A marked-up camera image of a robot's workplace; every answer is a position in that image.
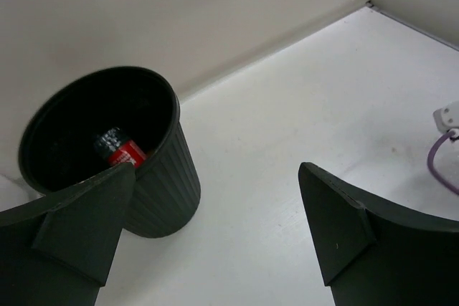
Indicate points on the red label clear bottle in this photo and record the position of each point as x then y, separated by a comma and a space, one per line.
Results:
114, 146

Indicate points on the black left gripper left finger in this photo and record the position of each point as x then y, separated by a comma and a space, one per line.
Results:
58, 250

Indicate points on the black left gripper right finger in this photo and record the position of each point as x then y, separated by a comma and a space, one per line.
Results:
372, 251

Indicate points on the black plastic bin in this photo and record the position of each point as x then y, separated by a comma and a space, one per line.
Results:
56, 149

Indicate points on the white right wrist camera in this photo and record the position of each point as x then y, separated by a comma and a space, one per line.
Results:
447, 118

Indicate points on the aluminium table edge rail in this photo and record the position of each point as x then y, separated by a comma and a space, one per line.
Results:
426, 33

